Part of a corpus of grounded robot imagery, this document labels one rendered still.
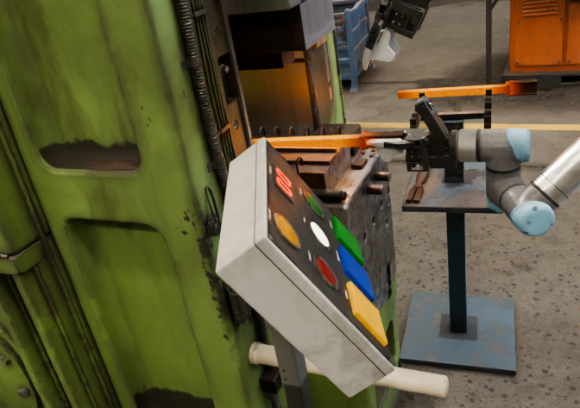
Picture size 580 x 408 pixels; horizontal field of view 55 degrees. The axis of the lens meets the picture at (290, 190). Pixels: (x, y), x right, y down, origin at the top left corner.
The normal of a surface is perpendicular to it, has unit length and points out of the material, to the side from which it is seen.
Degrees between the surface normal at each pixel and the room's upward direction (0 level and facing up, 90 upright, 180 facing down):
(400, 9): 90
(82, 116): 89
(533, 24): 90
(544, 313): 0
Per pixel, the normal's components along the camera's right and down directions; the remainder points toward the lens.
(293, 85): -0.38, 0.46
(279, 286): 0.04, 0.44
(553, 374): -0.15, -0.88
